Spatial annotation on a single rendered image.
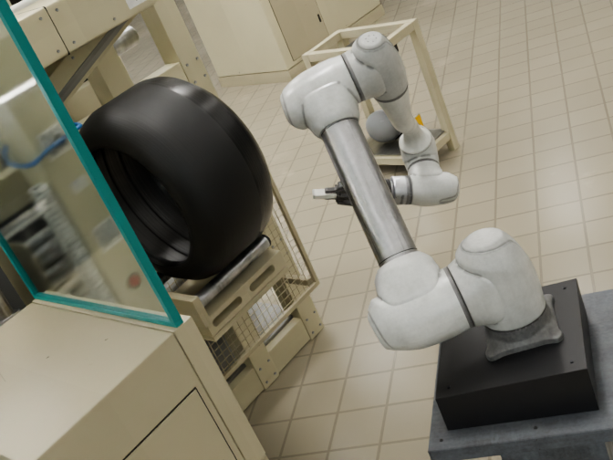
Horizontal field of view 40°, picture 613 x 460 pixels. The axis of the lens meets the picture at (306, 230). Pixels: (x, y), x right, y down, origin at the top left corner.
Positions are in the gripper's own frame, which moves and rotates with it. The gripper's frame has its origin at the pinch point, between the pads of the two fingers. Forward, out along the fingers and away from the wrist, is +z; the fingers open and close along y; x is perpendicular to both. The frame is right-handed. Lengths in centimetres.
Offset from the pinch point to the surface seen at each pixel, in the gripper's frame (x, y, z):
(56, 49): 31, -33, 77
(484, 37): 344, 174, -174
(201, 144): -5.3, -25.5, 35.9
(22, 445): -104, -43, 67
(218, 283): -19.6, 16.1, 33.1
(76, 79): 41, -15, 75
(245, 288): -18.7, 20.4, 25.0
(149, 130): -3, -29, 50
